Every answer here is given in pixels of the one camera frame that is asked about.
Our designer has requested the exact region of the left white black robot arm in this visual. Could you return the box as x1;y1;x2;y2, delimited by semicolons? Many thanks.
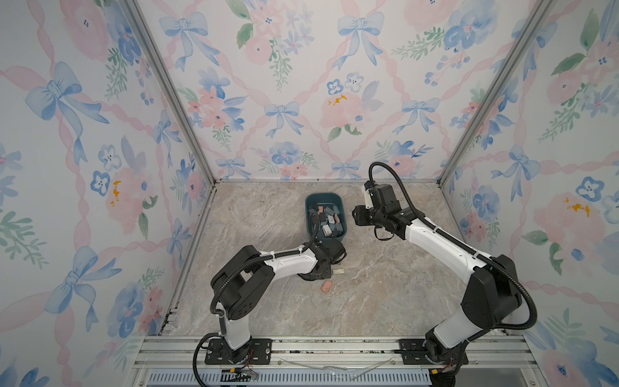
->
192;216;347;386

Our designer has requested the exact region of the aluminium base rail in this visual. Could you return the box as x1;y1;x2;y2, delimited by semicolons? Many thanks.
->
125;336;548;386

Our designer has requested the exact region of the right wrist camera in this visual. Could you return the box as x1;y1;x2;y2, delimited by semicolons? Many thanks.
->
364;180;376;209

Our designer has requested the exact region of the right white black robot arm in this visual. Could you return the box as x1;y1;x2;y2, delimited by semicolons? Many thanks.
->
352;161;538;373

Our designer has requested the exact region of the dark teal storage box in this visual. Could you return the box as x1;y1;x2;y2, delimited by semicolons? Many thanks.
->
305;193;348;242

